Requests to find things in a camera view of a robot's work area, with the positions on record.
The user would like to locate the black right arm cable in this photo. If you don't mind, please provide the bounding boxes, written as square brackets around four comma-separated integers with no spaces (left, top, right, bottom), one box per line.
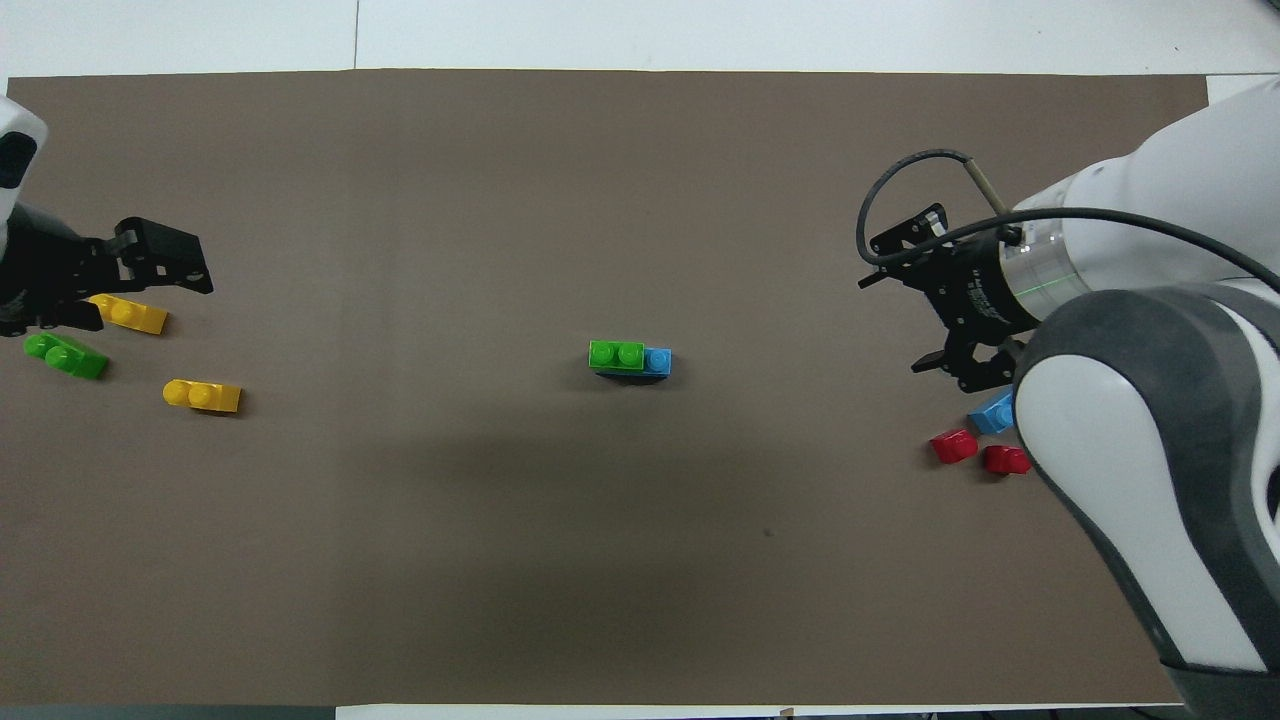
[856,149,1280,293]

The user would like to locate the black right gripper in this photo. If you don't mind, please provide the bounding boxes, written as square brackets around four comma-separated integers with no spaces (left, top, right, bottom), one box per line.
[858,205,1041,393]

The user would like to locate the yellow two-stud toy block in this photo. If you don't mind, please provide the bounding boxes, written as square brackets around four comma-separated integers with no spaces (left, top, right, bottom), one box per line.
[162,378,243,414]
[87,293,170,336]

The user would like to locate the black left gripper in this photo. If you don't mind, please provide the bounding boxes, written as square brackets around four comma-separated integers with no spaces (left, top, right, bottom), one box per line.
[0,205,214,337]

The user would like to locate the brown table mat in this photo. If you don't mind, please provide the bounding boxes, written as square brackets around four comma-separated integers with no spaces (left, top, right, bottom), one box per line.
[0,69,1217,708]

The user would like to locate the green two-stud toy block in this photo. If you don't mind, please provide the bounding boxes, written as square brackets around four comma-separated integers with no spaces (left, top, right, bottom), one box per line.
[589,340,647,374]
[22,332,110,381]

